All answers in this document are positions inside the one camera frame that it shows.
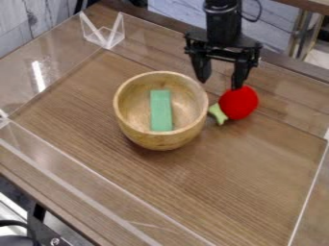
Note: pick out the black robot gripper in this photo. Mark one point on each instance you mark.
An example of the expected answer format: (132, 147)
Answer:
(202, 50)

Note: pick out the red plush fruit green leaves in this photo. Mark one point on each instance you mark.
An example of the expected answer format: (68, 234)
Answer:
(235, 104)

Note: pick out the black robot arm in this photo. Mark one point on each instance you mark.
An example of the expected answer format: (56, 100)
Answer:
(222, 42)

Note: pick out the green rectangular block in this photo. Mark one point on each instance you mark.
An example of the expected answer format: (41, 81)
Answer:
(160, 111)

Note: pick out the wooden bowl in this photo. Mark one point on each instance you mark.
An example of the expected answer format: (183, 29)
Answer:
(189, 103)

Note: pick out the metal table leg frame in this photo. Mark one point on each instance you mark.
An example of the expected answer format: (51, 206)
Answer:
(304, 35)

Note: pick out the clear acrylic corner bracket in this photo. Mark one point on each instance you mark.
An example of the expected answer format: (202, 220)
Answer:
(104, 37)

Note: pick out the black table leg bracket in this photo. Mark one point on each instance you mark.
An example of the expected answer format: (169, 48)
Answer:
(45, 235)

